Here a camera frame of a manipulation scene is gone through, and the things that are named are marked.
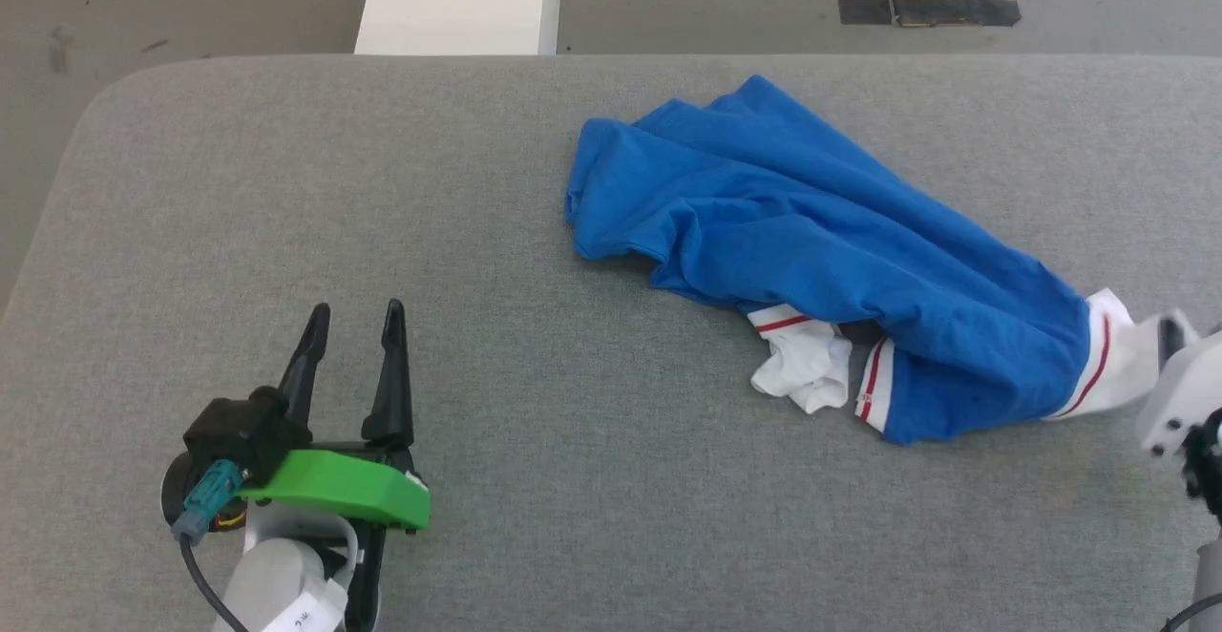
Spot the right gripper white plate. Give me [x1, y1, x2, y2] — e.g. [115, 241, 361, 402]
[1137, 311, 1222, 458]

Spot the left arm cable teal connector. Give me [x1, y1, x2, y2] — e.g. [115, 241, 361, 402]
[172, 458, 253, 632]

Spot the white paper label tag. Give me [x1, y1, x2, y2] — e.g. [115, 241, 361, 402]
[261, 578, 350, 632]

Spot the long black floor tape patch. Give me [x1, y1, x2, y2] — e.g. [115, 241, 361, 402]
[893, 0, 1022, 29]

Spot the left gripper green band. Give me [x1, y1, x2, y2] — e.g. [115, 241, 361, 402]
[239, 299, 431, 533]

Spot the blue garment white red trim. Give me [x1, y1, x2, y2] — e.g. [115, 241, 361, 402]
[564, 74, 1168, 447]

